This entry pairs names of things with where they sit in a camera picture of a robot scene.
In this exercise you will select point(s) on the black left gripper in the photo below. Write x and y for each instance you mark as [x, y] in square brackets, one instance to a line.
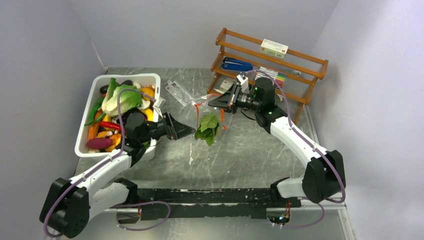
[174, 129]

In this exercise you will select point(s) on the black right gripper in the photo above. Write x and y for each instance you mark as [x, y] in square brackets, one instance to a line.
[228, 100]

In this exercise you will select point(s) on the clear zip top bag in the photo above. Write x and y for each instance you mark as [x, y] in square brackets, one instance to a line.
[201, 108]

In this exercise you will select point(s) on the green romaine lettuce leaf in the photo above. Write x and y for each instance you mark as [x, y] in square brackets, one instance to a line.
[209, 126]

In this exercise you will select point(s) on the red chili pepper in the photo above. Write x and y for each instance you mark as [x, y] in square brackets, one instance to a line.
[110, 125]

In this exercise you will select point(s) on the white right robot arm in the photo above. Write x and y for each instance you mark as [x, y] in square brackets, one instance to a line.
[324, 176]

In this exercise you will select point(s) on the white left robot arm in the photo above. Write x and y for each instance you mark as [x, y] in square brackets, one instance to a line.
[71, 203]

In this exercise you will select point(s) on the white green box lower shelf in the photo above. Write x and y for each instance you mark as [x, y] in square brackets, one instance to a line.
[225, 85]

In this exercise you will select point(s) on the white green box shelf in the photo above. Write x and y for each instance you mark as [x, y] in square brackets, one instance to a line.
[274, 49]
[225, 85]

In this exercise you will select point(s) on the yellow banana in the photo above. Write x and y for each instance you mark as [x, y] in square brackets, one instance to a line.
[148, 113]

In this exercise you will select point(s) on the blue stapler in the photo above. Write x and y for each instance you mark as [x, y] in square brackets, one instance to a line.
[233, 64]

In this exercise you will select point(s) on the white mushroom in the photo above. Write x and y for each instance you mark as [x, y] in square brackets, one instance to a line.
[145, 104]

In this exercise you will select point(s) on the packaged protractor ruler set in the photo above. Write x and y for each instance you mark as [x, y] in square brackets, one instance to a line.
[182, 95]

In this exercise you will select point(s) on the orange bell pepper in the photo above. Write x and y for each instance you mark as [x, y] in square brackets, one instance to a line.
[148, 94]

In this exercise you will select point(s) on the coloured marker set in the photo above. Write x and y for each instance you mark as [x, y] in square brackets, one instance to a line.
[264, 72]

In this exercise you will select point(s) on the green white cabbage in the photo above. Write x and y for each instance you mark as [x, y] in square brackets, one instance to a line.
[128, 97]

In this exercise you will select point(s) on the white green box top shelf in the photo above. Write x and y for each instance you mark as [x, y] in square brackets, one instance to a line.
[274, 49]

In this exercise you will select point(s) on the wooden desk shelf rack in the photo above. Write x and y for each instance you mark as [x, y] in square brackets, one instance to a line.
[296, 73]

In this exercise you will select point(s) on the purple sweet potato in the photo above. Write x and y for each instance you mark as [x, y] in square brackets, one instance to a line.
[99, 143]

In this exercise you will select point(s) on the orange carrot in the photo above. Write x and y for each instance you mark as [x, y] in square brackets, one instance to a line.
[93, 129]

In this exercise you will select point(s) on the green chili pepper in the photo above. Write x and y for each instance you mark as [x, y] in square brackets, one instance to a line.
[93, 111]

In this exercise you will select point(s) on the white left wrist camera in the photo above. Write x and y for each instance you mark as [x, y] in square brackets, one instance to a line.
[158, 106]

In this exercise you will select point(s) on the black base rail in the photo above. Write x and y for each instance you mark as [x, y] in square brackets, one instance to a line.
[212, 203]

